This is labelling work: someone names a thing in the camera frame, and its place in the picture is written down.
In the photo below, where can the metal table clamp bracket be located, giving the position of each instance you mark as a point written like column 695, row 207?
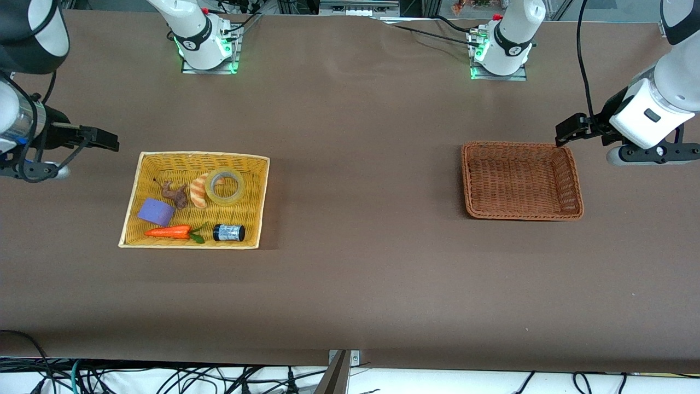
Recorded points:
column 342, row 372

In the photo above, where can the toy croissant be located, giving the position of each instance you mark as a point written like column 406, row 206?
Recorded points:
column 198, row 194

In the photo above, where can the yellowish clear tape roll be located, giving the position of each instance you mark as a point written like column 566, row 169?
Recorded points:
column 225, row 202

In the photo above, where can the small black can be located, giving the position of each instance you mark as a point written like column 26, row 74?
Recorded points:
column 229, row 233

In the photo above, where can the purple block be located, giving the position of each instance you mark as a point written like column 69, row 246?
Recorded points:
column 156, row 212

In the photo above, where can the brown wicker basket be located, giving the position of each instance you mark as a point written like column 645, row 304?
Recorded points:
column 519, row 186

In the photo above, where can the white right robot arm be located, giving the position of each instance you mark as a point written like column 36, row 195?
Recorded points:
column 199, row 33

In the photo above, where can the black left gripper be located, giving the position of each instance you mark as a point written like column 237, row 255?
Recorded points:
column 603, row 122

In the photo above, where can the orange toy carrot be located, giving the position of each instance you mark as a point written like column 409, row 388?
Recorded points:
column 169, row 232

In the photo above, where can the yellow wicker basket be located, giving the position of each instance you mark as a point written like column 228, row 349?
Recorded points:
column 246, row 219

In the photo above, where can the grey background device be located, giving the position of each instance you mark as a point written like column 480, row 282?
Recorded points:
column 358, row 6

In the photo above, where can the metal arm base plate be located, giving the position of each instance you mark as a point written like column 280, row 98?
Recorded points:
column 188, row 70
column 519, row 76

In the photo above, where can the orange background object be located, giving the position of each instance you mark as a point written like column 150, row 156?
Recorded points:
column 457, row 6

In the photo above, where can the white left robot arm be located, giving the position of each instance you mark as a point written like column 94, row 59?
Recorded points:
column 511, row 38

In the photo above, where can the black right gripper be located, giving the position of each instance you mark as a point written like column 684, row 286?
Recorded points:
column 53, row 134

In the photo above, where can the brown toy animal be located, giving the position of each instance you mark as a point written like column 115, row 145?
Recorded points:
column 178, row 194

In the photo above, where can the aluminium frame rail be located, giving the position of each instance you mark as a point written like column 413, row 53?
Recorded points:
column 662, row 27

